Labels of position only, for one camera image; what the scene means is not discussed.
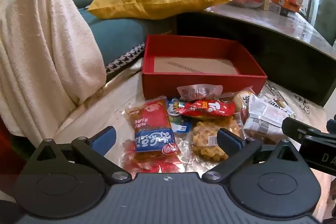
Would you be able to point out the dark coffee table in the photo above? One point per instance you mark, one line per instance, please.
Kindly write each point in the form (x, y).
(275, 56)

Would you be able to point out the white packet black lettering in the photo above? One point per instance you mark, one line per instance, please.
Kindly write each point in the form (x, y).
(281, 104)

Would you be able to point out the flat orange box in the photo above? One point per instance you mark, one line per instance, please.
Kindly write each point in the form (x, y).
(286, 2)

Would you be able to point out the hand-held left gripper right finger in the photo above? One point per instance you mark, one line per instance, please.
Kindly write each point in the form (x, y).
(228, 139)

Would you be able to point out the clear red printed snack packet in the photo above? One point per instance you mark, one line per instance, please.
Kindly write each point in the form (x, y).
(199, 91)

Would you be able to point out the round pale pastry packet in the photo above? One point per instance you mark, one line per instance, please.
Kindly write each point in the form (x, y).
(242, 102)

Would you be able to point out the white fleece blanket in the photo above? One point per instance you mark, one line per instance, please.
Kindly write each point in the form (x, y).
(39, 43)

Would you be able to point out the red candy packet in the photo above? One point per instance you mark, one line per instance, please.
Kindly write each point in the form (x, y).
(207, 108)

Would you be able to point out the small blue snack packet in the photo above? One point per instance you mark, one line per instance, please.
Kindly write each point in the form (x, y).
(181, 123)

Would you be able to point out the red cardboard box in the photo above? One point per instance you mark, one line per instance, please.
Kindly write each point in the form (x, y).
(183, 82)

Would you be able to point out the orange blue bread packet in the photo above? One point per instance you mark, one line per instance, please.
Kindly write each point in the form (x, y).
(152, 129)

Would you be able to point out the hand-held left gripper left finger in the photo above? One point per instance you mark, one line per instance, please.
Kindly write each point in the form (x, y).
(105, 136)

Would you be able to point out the beige box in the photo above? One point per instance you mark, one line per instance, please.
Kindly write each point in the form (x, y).
(265, 3)

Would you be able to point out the glass fruit plate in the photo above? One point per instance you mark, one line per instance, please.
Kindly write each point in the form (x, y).
(244, 4)

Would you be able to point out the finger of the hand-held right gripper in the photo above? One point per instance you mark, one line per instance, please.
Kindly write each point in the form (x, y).
(332, 124)
(296, 128)

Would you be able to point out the clear waffle cookie packet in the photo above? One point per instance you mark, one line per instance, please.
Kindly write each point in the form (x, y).
(204, 140)

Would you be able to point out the large white blue packet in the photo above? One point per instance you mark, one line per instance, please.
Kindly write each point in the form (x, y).
(262, 113)

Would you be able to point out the teal cushion houndstooth trim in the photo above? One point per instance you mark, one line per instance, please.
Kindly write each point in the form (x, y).
(113, 35)

